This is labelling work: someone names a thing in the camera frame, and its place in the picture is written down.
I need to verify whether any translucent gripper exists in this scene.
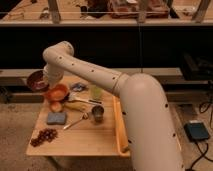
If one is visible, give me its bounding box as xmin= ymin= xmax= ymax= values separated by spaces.
xmin=43 ymin=66 xmax=64 ymax=88

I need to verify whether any dark purple bowl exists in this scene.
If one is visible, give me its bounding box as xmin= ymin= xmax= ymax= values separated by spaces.
xmin=27 ymin=70 xmax=49 ymax=92

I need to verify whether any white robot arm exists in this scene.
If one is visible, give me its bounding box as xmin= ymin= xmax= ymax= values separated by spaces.
xmin=43 ymin=41 xmax=185 ymax=171

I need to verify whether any yellow plastic tray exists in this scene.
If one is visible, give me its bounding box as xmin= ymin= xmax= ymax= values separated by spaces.
xmin=113 ymin=97 xmax=130 ymax=157

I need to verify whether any orange bowl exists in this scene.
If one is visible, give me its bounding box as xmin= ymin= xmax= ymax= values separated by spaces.
xmin=43 ymin=84 xmax=69 ymax=102

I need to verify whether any blue grey crumpled object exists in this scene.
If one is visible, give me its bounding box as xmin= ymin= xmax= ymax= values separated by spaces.
xmin=71 ymin=83 xmax=87 ymax=92

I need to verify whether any orange fruit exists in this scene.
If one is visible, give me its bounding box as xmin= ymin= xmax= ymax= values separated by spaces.
xmin=50 ymin=102 xmax=63 ymax=112

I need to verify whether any green bottle with white lid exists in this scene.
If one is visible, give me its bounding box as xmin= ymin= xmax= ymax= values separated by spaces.
xmin=89 ymin=84 xmax=102 ymax=101

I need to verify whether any blue sponge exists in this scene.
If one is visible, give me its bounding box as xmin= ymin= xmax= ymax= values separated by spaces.
xmin=46 ymin=113 xmax=67 ymax=125

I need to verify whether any metal spoon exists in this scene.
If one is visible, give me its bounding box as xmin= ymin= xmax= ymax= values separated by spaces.
xmin=63 ymin=113 xmax=89 ymax=130

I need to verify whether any small metal cup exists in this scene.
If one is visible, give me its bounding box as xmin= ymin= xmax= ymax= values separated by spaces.
xmin=92 ymin=105 xmax=104 ymax=122

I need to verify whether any wooden table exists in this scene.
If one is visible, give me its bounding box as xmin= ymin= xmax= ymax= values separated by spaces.
xmin=26 ymin=75 xmax=155 ymax=158

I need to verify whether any bunch of dark grapes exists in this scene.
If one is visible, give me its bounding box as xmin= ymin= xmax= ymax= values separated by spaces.
xmin=30 ymin=128 xmax=58 ymax=147

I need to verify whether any white handled brush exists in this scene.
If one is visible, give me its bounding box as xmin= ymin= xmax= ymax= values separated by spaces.
xmin=68 ymin=94 xmax=102 ymax=105

